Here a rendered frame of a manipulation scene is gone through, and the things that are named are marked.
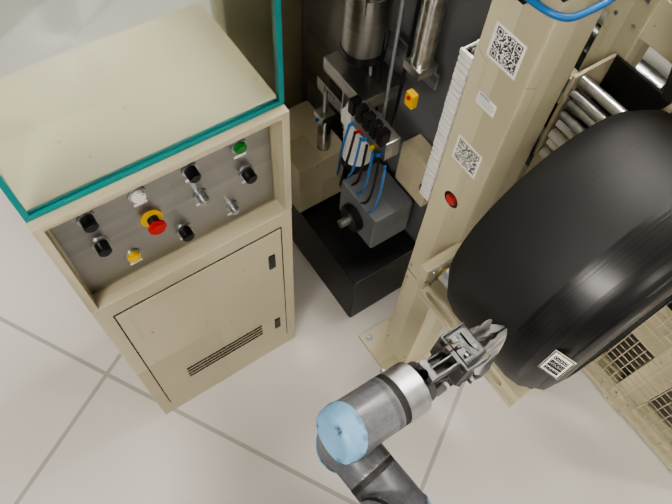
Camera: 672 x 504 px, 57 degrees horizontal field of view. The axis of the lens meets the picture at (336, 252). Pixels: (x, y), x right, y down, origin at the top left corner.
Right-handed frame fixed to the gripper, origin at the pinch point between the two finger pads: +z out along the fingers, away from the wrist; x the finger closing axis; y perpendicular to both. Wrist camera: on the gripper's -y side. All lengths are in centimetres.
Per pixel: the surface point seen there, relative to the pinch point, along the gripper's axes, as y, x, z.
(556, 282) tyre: 13.6, -0.5, 6.0
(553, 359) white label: 3.0, -9.2, 3.1
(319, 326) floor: -122, 60, 19
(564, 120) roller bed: -9, 37, 63
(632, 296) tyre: 17.6, -9.4, 11.8
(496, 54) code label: 28.1, 35.7, 18.4
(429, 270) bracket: -26.9, 25.6, 14.4
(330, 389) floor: -123, 36, 9
